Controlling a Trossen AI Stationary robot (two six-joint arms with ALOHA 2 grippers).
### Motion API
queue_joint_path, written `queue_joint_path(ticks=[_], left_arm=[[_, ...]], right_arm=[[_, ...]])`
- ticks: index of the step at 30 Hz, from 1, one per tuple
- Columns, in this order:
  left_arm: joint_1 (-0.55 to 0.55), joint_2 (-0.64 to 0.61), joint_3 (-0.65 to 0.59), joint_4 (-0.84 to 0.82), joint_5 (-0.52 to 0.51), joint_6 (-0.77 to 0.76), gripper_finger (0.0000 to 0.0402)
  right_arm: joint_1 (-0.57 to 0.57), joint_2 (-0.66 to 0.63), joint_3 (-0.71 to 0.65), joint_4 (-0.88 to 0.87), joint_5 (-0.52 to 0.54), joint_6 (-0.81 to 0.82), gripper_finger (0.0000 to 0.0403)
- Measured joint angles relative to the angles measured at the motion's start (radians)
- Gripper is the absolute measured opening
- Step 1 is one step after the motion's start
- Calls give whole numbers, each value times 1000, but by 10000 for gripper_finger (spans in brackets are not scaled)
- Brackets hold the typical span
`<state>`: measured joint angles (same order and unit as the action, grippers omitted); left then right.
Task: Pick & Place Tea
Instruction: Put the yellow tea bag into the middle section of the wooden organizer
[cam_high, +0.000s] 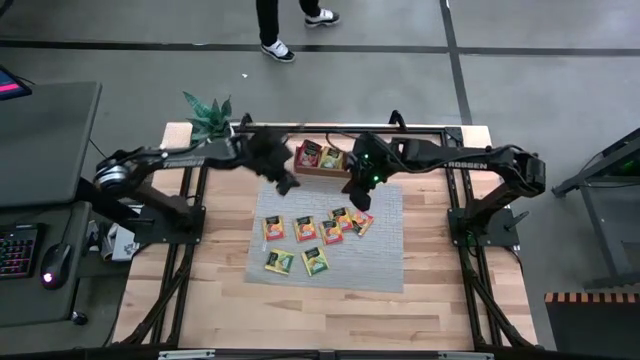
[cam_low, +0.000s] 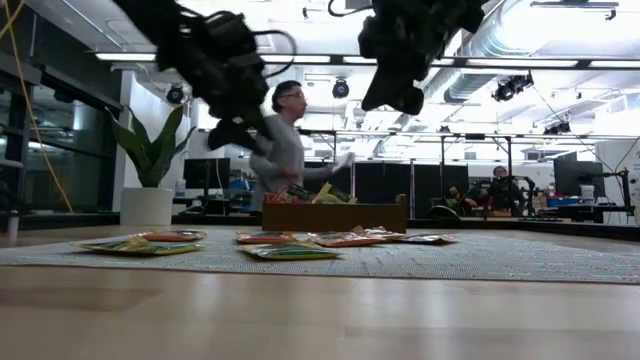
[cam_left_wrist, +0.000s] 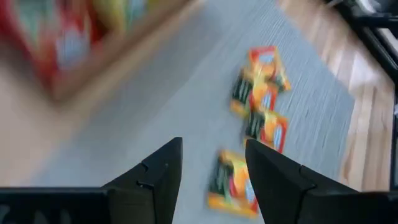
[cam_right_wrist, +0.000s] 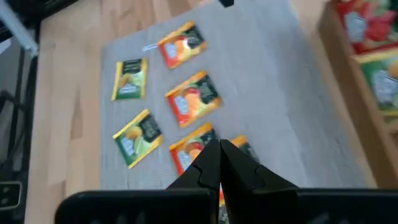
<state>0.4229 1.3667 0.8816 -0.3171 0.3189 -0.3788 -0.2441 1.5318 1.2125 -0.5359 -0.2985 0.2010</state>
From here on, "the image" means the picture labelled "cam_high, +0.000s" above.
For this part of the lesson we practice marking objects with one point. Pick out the green tea bag packet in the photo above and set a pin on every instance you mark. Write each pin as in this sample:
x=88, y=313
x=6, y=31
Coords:
x=315, y=261
x=279, y=262
x=331, y=159

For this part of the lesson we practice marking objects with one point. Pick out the grey woven placemat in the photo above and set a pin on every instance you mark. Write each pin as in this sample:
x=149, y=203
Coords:
x=370, y=260

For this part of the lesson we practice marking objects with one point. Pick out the person's shoe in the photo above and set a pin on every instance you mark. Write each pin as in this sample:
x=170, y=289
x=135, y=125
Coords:
x=322, y=17
x=278, y=51

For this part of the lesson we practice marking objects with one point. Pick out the black metal stand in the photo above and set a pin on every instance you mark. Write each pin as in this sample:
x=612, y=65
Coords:
x=605, y=240

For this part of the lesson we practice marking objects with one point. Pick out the black base lever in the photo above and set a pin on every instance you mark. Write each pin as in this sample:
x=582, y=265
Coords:
x=517, y=220

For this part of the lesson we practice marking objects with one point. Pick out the dark desk with keyboard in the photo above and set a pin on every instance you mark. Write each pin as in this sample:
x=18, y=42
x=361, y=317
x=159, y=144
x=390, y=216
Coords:
x=30, y=305

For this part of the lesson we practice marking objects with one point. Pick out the orange black striped box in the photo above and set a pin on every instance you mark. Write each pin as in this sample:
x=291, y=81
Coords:
x=595, y=330

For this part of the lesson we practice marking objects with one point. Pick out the black computer mouse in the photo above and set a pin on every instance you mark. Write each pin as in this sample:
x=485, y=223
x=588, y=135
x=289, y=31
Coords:
x=55, y=262

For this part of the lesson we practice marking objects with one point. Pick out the snake plant in white pot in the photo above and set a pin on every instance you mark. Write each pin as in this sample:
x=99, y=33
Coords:
x=210, y=120

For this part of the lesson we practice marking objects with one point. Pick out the black desk leg beam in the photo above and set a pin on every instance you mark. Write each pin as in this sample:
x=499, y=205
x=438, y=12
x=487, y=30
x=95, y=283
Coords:
x=97, y=200

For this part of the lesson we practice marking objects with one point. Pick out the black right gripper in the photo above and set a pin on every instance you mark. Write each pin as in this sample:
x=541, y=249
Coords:
x=372, y=160

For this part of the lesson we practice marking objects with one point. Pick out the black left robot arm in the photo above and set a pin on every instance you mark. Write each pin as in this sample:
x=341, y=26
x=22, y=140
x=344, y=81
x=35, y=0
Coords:
x=165, y=160

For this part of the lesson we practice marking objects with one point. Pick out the red tea bag packet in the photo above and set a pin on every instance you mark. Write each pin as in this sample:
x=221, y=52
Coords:
x=308, y=155

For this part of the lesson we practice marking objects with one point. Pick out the black desk caster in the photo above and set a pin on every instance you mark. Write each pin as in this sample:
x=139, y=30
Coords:
x=79, y=318

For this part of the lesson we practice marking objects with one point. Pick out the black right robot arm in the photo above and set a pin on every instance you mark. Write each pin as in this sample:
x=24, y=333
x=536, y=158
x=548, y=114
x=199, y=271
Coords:
x=465, y=162

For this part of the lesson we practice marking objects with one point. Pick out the wooden three-compartment box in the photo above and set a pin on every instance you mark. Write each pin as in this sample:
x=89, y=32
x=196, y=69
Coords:
x=320, y=173

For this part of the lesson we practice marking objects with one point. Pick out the white box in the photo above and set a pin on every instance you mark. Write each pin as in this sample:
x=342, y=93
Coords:
x=124, y=247

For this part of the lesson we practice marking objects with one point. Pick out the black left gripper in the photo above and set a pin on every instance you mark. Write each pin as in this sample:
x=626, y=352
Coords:
x=267, y=152

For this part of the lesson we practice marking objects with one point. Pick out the screen with pink stripe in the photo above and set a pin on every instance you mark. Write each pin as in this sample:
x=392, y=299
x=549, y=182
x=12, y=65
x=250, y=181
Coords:
x=10, y=87

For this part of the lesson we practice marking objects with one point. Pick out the silver metal bracket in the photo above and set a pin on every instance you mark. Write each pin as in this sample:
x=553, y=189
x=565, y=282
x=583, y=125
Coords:
x=185, y=354
x=465, y=355

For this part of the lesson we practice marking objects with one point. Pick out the dark grey desk top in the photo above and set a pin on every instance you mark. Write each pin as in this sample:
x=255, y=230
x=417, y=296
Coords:
x=45, y=140

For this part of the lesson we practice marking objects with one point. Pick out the person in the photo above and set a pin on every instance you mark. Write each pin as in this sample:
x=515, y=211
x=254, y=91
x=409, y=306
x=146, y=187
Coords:
x=267, y=20

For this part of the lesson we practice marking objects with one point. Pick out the backlit computer keyboard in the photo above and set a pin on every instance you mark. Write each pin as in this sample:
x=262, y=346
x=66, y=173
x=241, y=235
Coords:
x=17, y=250

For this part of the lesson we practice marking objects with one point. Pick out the black frame clamp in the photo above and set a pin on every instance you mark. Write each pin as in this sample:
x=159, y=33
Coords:
x=398, y=120
x=245, y=121

